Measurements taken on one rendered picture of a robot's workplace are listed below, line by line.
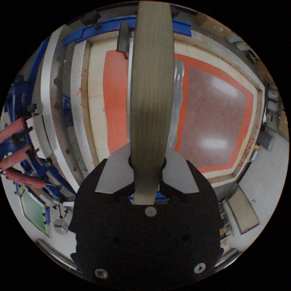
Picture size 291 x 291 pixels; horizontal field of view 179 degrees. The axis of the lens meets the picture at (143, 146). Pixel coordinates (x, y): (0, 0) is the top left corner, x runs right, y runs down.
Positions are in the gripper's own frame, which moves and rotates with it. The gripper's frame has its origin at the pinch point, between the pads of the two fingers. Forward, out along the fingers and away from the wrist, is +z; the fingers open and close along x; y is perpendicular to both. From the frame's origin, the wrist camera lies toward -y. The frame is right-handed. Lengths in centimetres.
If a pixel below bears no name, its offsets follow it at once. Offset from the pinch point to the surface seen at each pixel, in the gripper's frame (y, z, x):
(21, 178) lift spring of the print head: 18, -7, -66
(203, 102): -7.2, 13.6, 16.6
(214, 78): -16.3, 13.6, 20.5
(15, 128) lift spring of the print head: -6.0, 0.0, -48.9
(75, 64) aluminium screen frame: -17.6, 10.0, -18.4
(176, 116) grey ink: -1.8, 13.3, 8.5
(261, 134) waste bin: 4, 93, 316
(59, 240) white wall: 380, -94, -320
